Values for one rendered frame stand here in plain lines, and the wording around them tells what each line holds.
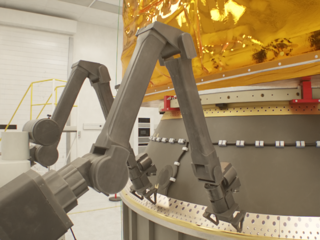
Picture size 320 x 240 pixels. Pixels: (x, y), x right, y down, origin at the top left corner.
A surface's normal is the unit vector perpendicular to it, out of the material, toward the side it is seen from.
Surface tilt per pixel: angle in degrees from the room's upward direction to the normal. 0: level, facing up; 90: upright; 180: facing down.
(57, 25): 90
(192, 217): 43
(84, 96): 90
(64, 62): 90
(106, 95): 91
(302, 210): 62
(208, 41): 103
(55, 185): 57
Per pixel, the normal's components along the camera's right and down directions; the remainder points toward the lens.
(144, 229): -0.85, -0.02
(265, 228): -0.30, -0.75
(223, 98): -0.65, -0.03
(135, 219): 0.43, -0.03
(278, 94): -0.41, -0.03
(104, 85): 0.66, 0.23
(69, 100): 0.61, -0.05
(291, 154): -0.33, -0.49
